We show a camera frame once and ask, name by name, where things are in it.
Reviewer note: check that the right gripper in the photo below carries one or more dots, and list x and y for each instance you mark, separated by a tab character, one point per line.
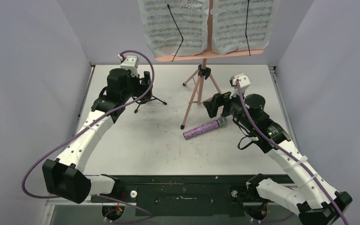
218	103

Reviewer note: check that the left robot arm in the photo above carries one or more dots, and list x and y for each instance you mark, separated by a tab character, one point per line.
64	176

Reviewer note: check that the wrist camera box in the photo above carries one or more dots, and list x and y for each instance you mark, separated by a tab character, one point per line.
129	63
240	82

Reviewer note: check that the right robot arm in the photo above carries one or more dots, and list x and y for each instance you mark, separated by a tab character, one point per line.
315	202

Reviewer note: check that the sheet music page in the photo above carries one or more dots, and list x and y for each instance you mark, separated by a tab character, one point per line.
175	27
242	25

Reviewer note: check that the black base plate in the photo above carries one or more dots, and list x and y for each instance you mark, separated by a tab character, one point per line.
188	195

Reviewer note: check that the black microphone tripod mount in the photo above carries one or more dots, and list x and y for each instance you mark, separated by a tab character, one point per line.
147	98

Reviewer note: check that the pink music stand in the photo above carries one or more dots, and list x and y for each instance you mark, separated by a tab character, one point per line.
202	73

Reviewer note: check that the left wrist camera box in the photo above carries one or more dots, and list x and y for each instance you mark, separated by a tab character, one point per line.
129	63

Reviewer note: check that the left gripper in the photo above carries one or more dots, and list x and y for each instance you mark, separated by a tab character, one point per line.
141	88

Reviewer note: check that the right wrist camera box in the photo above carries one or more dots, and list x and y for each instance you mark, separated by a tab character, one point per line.
240	82

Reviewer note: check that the purple glitter microphone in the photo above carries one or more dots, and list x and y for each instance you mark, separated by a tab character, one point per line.
205	128

